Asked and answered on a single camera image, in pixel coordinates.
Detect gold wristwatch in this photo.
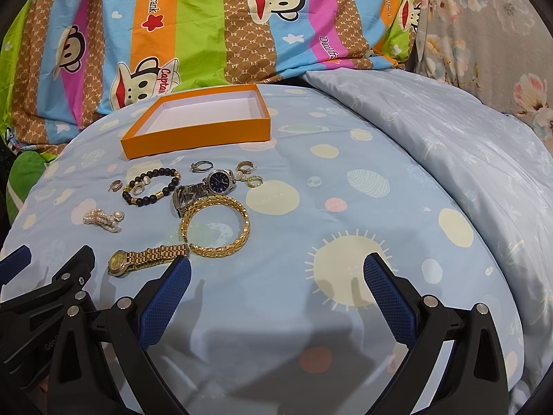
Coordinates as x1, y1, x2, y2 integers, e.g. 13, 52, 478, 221
108, 243, 189, 277

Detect black and gold bead bracelet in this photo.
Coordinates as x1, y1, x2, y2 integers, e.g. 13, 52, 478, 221
121, 167, 182, 207

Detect gold ring with pearls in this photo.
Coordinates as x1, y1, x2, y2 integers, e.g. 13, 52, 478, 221
130, 172, 153, 197

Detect silver blue-dial wristwatch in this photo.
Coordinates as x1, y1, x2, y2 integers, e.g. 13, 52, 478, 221
172, 169, 236, 218

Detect gold pearl earring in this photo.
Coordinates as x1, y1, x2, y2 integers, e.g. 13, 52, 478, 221
240, 174, 263, 188

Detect gold hoop earring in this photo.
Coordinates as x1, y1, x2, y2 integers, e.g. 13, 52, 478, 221
236, 160, 257, 174

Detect orange jewelry box tray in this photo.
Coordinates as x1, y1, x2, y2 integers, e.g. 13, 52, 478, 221
121, 84, 271, 159

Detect green plush cushion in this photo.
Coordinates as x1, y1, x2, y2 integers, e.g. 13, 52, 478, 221
6, 150, 57, 225

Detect light blue planet bedsheet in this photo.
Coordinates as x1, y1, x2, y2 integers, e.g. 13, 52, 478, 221
2, 85, 524, 414

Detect pale blue duvet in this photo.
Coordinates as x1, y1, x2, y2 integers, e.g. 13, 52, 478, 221
306, 68, 552, 414

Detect colourful monkey cartoon quilt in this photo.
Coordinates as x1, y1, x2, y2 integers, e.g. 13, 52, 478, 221
1, 0, 421, 156

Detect grey floral pillow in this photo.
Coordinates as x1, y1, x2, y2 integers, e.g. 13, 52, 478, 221
415, 0, 552, 148

